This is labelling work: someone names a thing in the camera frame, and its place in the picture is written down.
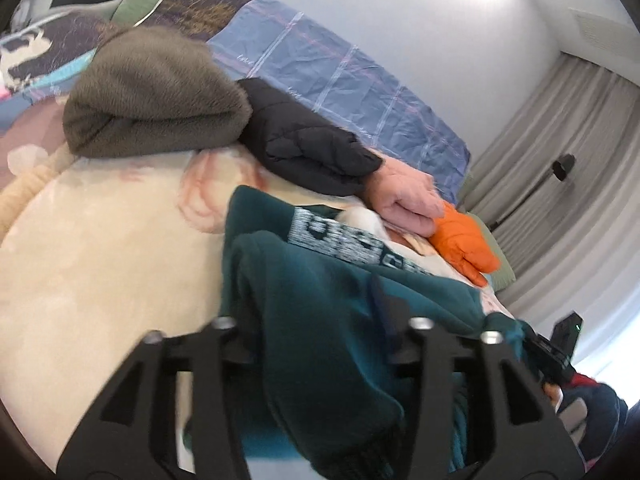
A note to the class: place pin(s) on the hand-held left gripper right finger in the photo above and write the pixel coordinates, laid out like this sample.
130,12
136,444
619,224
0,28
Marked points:
395,330

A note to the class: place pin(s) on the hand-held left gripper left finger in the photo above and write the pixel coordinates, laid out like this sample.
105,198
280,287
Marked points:
230,345

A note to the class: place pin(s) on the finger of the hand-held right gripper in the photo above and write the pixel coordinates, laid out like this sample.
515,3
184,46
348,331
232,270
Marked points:
530,346

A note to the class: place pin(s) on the dark green sweatshirt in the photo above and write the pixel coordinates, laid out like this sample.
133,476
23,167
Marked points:
325,335

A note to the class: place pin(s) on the green pillow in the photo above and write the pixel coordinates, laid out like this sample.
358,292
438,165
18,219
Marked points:
502,272

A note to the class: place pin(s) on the orange puffer jacket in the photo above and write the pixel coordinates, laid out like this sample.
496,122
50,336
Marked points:
465,245

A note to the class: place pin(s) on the cream fleece jacket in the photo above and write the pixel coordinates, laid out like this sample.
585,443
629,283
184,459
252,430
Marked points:
365,220

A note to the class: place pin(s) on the beige curtain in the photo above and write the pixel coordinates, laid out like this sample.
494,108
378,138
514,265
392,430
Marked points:
575,235

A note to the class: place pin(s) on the cream plush blanket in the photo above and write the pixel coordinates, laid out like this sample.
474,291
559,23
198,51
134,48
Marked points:
100,260

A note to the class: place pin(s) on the black floor lamp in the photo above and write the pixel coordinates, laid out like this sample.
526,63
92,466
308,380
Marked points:
565,165

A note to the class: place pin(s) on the brown fleece garment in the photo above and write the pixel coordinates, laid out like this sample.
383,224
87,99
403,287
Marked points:
150,95

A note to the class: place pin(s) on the purple plaid sheet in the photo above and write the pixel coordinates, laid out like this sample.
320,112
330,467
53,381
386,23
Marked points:
325,60

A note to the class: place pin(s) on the white air vent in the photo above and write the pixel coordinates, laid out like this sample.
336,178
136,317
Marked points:
600,30

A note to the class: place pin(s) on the dark printed quilt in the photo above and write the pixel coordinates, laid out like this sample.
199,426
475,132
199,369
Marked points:
210,5

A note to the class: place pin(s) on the green padded headboard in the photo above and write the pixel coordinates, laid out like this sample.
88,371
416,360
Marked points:
137,5

